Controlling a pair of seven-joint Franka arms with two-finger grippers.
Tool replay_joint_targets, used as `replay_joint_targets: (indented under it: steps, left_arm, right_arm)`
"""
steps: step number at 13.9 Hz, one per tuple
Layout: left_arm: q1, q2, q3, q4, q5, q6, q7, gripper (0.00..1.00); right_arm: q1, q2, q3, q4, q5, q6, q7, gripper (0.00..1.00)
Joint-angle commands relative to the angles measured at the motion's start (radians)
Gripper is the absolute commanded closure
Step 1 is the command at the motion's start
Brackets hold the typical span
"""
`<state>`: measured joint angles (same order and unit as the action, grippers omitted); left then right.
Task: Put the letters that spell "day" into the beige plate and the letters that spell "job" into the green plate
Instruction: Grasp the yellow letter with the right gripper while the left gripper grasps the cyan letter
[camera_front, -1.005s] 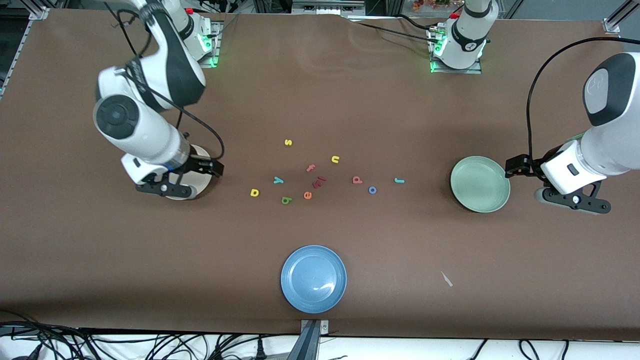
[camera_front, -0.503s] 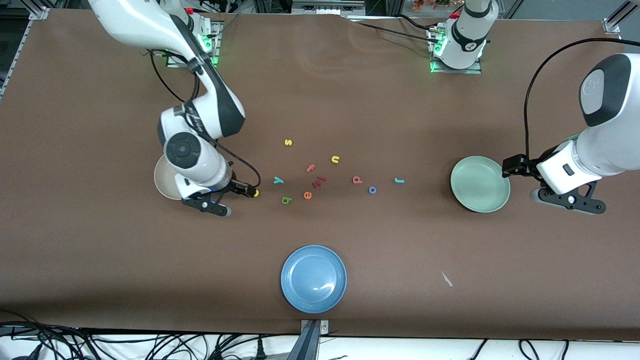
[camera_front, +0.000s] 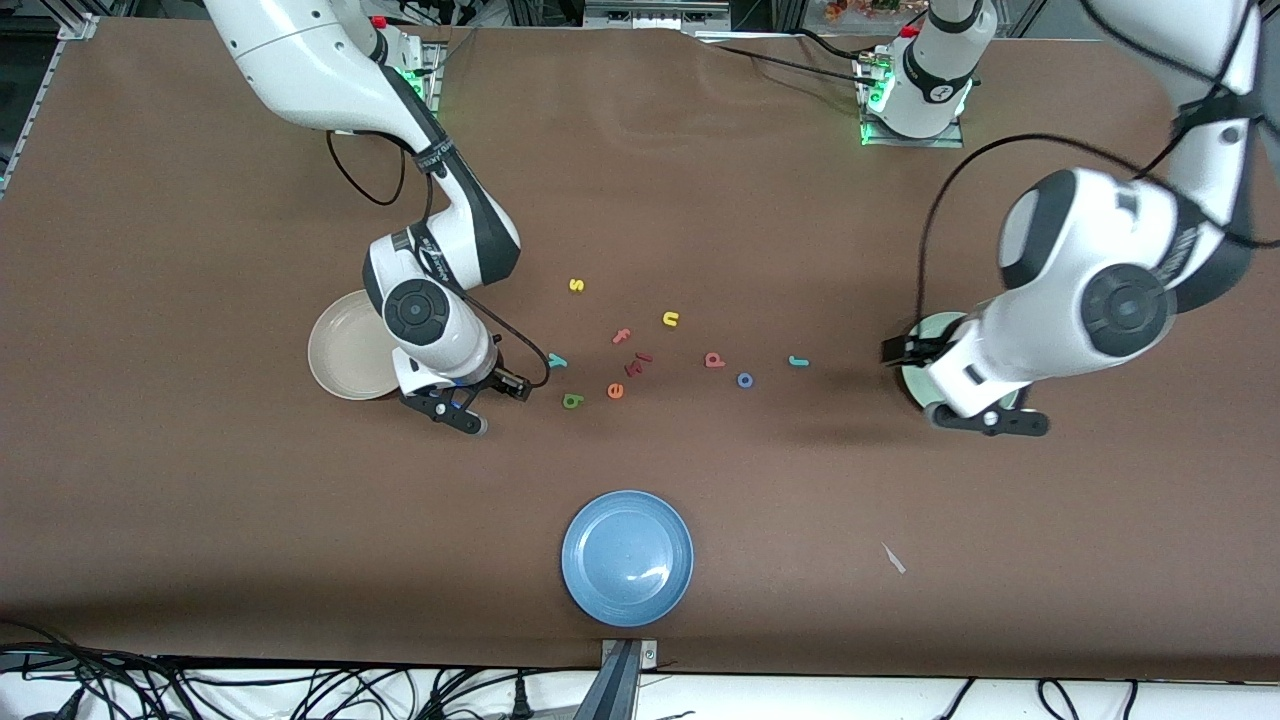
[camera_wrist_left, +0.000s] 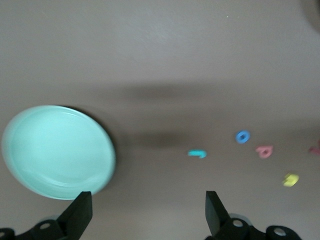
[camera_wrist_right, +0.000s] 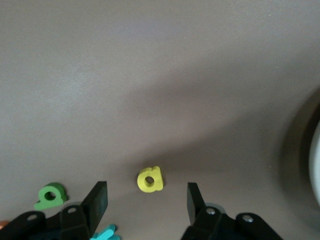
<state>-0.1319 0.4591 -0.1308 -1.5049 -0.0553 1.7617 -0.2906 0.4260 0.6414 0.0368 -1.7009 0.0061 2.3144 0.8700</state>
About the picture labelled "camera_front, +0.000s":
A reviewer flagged pale green plate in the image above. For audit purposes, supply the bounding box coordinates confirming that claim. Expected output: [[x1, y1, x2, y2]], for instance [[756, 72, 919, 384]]
[[900, 312, 1023, 416]]

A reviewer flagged beige brown plate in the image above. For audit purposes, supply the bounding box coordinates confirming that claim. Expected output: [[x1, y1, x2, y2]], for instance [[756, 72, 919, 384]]
[[307, 289, 406, 402]]

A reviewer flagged blue plate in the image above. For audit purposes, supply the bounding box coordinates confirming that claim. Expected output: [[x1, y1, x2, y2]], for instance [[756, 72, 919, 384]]
[[561, 489, 695, 629]]

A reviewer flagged brown table cover sheet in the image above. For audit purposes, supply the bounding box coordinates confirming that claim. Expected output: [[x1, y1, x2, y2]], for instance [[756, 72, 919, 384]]
[[0, 15, 1280, 683]]

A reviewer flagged dark aluminium mounting bar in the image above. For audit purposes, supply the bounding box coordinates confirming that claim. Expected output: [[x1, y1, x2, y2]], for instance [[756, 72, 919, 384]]
[[573, 640, 643, 720]]

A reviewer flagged silver power strip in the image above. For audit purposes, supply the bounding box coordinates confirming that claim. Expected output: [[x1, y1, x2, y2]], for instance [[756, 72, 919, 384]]
[[583, 0, 733, 31]]

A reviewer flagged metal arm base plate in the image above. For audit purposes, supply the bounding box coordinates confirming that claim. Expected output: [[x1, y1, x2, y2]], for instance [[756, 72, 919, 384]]
[[395, 40, 446, 113], [858, 50, 966, 149]]

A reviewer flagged black base cable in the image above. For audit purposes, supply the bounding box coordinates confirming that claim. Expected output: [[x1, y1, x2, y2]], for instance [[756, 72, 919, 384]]
[[700, 40, 881, 89], [790, 28, 881, 63]]

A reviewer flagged black floor cable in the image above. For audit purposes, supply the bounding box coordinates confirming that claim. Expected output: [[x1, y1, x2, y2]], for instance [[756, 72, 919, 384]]
[[0, 618, 181, 720]]

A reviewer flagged aluminium frame profile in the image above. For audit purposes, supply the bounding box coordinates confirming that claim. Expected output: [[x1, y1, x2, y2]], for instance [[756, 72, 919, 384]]
[[0, 12, 101, 196]]

